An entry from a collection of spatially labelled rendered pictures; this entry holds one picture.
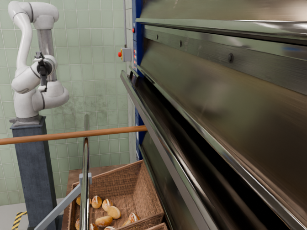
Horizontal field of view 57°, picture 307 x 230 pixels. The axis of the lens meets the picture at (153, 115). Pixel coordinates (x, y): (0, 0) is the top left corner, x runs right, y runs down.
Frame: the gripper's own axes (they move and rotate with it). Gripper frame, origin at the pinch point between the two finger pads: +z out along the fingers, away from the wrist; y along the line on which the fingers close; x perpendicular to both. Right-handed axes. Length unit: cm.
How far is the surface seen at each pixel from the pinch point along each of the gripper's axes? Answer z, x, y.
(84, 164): 34.0, -18.5, 31.0
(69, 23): -118, -9, -21
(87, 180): 47, -19, 31
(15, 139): 7.3, 13.2, 28.4
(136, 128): 7, -44, 28
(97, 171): -62, -23, 91
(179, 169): 90, -40, 5
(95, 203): -14, -20, 86
